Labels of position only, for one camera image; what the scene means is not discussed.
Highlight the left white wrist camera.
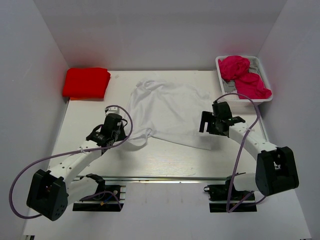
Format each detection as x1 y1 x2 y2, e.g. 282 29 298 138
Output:
104 106 120 115

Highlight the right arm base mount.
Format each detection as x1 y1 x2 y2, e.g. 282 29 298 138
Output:
203 176 257 213

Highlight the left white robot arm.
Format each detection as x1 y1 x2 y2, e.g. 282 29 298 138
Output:
26 113 127 221

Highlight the white plastic basket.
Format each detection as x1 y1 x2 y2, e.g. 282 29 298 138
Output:
215 55 274 111

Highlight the magenta t shirt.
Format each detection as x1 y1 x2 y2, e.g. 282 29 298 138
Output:
218 55 272 100

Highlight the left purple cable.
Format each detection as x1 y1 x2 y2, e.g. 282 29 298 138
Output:
9 104 135 220

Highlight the grey garment in basket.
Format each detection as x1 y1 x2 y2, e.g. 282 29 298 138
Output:
222 58 259 93

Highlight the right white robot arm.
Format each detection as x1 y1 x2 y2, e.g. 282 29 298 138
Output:
199 102 300 200

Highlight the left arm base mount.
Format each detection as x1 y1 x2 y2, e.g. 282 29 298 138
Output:
72 173 126 212

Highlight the white t shirt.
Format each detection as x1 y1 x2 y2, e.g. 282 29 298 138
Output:
126 79 217 150

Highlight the folded red t shirt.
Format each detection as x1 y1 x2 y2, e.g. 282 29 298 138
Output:
62 67 111 99

